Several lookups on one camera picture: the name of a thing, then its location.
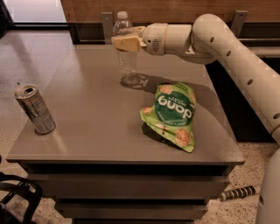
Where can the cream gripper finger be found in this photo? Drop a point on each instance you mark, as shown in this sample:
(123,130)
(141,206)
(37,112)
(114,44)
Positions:
(128,43)
(137,30)

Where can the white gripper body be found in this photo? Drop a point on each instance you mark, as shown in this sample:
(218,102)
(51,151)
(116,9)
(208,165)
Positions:
(154,38)

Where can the clear plastic water bottle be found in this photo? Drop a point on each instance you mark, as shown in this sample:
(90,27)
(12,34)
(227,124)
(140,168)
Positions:
(127,61)

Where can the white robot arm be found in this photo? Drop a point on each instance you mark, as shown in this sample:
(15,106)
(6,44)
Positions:
(205,41)

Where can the silver redbull can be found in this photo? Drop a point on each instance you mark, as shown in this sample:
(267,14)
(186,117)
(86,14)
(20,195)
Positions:
(33,104)

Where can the green snack bag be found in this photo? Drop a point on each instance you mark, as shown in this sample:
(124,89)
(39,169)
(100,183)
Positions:
(172,114)

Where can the grey drawer cabinet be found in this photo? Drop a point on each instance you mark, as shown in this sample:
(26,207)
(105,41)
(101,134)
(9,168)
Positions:
(101,165)

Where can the white power strip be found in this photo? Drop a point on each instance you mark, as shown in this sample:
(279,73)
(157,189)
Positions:
(240,193)

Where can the black chair base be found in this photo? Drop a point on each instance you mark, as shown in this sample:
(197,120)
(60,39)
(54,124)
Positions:
(20,189)

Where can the left metal wall bracket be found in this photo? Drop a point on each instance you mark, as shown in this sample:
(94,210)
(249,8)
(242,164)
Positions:
(107,26)

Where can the metal wall bracket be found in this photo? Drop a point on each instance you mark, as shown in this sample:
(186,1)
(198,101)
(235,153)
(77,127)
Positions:
(238,21)
(107,26)

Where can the right metal wall bracket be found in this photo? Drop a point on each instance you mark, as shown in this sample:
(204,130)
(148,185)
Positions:
(238,21)

